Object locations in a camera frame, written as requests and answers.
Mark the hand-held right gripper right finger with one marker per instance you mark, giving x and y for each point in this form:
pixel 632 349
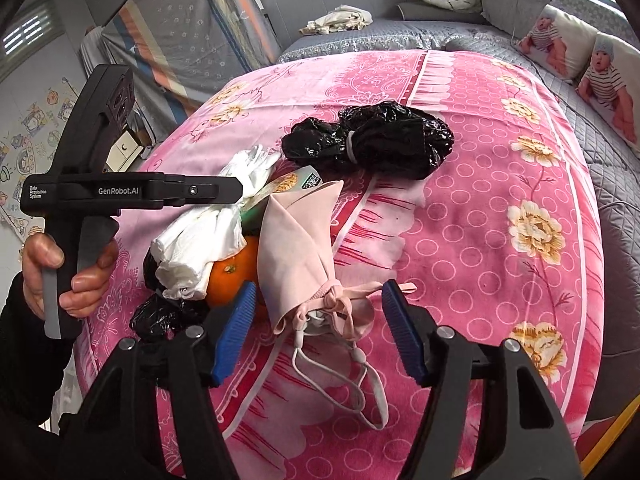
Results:
pixel 405 335

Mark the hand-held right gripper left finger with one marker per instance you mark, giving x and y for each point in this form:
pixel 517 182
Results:
pixel 235 335

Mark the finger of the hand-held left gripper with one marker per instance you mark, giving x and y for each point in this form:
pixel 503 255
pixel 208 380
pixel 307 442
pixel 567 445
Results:
pixel 200 190

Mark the white plastic bag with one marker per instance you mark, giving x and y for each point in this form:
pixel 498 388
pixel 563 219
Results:
pixel 200 240

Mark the orange fruit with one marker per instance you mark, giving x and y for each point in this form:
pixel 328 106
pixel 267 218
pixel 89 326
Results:
pixel 230 275

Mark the pink face mask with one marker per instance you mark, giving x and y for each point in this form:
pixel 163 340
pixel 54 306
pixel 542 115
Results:
pixel 295 240

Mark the large black plastic bag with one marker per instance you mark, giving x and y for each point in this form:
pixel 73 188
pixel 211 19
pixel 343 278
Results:
pixel 390 135

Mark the person's left forearm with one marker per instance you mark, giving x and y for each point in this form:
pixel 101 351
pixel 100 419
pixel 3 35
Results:
pixel 25 360

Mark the person's left hand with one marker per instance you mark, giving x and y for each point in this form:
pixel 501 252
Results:
pixel 92 280

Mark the small white cabinet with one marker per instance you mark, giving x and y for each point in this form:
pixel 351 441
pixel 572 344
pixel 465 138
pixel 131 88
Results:
pixel 125 152

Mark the small black plastic bag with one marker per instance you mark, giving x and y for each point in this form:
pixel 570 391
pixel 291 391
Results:
pixel 160 312

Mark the small green printed packet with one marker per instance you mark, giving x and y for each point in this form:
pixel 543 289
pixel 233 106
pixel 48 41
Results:
pixel 285 182

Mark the pink floral blanket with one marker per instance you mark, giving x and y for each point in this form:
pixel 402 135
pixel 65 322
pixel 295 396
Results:
pixel 475 260

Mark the striped cloth covered mattress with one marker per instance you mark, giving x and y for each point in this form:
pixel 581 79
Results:
pixel 200 20

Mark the louvred vent window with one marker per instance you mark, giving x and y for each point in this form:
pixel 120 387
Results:
pixel 27 30

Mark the cream crumpled cloth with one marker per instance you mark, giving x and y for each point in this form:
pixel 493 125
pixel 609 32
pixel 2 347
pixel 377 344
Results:
pixel 335 20

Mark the grey quilted sofa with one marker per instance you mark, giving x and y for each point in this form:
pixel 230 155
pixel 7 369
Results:
pixel 620 260

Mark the baby print pillow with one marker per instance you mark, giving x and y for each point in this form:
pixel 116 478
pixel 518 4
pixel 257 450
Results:
pixel 555 35
pixel 610 85

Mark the cartoon wall stickers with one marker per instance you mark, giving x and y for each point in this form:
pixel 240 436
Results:
pixel 30 130

